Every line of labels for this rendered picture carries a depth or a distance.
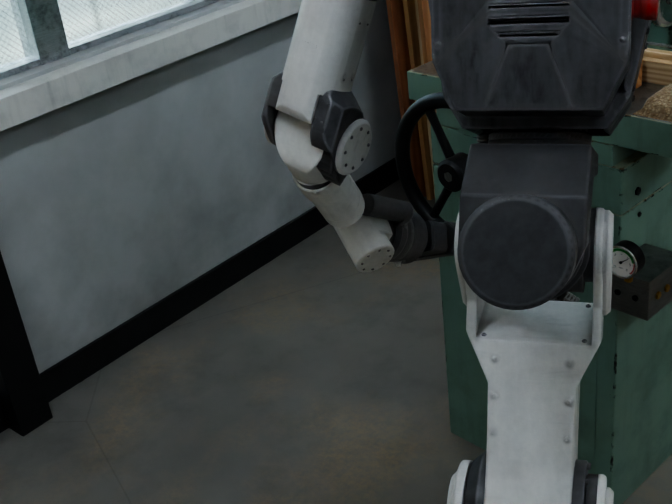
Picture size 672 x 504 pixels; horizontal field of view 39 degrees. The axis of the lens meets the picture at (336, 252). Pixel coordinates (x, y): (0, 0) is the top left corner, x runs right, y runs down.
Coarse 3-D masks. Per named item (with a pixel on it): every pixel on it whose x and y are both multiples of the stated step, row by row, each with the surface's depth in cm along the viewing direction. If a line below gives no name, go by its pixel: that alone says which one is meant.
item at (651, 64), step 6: (648, 60) 168; (654, 60) 168; (660, 60) 168; (666, 60) 167; (642, 66) 170; (648, 66) 169; (654, 66) 168; (660, 66) 167; (666, 66) 166; (642, 72) 170; (648, 72) 169; (654, 72) 168; (660, 72) 167; (666, 72) 167; (642, 78) 170; (648, 78) 170; (654, 78) 169; (660, 78) 168; (666, 78) 167; (660, 84) 168; (666, 84) 168
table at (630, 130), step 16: (432, 64) 193; (416, 80) 190; (432, 80) 187; (416, 96) 192; (640, 96) 164; (624, 128) 159; (640, 128) 157; (656, 128) 155; (624, 144) 160; (640, 144) 158; (656, 144) 156
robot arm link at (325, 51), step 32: (320, 0) 115; (352, 0) 114; (320, 32) 115; (352, 32) 116; (288, 64) 119; (320, 64) 117; (352, 64) 119; (288, 96) 119; (320, 96) 118; (352, 96) 121; (320, 128) 119; (352, 128) 121; (352, 160) 124
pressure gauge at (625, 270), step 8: (624, 240) 164; (616, 248) 163; (624, 248) 161; (632, 248) 161; (640, 248) 162; (616, 256) 163; (624, 256) 162; (632, 256) 160; (640, 256) 161; (616, 264) 164; (624, 264) 163; (632, 264) 161; (640, 264) 162; (616, 272) 165; (624, 272) 163; (632, 272) 162; (624, 280) 167; (632, 280) 166
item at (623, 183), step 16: (432, 128) 192; (448, 128) 189; (432, 144) 194; (464, 144) 188; (624, 160) 166; (640, 160) 166; (656, 160) 170; (608, 176) 165; (624, 176) 164; (640, 176) 168; (656, 176) 172; (608, 192) 167; (624, 192) 165; (640, 192) 169; (608, 208) 168; (624, 208) 167
